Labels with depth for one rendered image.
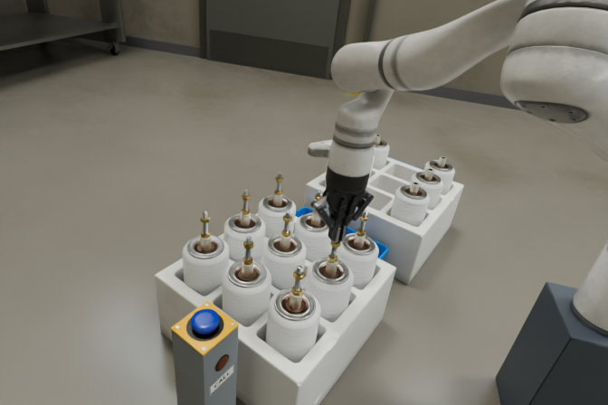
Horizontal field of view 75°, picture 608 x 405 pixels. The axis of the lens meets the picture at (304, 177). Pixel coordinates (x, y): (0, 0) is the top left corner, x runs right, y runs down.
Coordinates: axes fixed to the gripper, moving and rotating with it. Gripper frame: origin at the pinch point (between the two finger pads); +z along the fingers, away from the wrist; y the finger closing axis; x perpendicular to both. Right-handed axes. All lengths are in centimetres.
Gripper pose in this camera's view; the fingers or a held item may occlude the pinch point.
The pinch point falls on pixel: (337, 231)
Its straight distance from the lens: 77.2
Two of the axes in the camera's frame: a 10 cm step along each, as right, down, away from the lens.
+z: -1.0, 8.7, 4.8
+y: 8.6, -1.7, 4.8
